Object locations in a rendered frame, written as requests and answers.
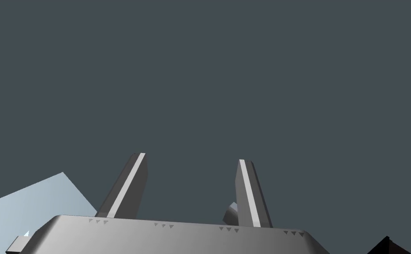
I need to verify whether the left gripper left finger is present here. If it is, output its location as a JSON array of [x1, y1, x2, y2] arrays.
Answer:
[[95, 152, 149, 220]]

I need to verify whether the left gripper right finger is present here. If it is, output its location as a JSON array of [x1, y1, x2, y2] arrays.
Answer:
[[235, 159, 273, 228]]

